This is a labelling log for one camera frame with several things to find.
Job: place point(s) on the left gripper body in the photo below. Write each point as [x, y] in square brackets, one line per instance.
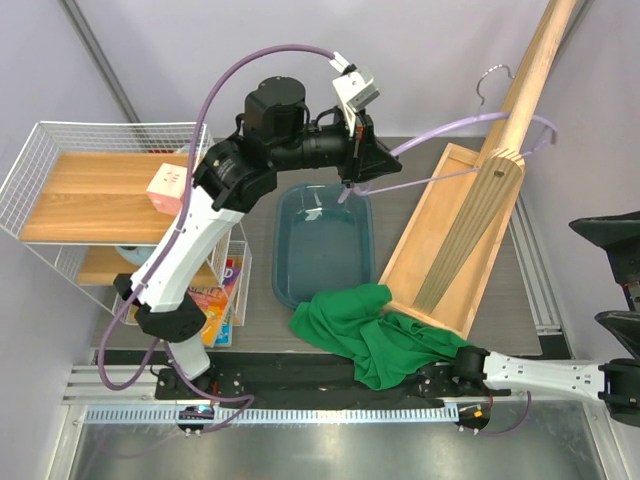
[359, 121]

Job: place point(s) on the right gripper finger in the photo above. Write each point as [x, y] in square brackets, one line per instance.
[618, 236]
[624, 326]

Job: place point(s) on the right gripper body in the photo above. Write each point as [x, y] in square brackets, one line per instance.
[626, 291]

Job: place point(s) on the lilac plastic clothes hanger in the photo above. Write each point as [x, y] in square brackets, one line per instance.
[548, 135]

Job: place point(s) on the green tank top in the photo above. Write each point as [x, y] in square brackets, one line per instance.
[384, 346]

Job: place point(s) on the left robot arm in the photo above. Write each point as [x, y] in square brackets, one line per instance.
[274, 133]

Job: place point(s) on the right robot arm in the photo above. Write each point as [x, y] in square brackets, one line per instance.
[615, 384]

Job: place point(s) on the teal plastic basin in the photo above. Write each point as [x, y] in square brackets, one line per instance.
[322, 242]

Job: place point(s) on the wooden clothes rack stand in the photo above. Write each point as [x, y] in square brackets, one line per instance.
[441, 265]

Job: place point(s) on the pink white cube socket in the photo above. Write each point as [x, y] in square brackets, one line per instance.
[167, 188]

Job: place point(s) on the colourful children's book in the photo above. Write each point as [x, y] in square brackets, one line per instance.
[215, 303]

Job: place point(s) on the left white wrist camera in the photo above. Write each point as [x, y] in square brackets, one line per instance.
[355, 88]

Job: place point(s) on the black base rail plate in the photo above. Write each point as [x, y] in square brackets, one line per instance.
[295, 381]

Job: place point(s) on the white slotted cable duct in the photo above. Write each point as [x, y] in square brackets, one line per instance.
[199, 414]

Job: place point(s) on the white wire shelf rack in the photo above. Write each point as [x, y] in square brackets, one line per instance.
[77, 191]

